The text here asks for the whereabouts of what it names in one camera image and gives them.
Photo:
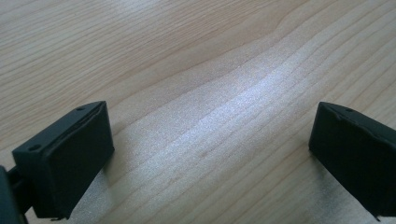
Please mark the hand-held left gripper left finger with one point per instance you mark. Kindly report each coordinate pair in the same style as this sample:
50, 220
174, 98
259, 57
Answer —
71, 161

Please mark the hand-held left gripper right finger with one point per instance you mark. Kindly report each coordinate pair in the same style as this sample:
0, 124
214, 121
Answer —
358, 155

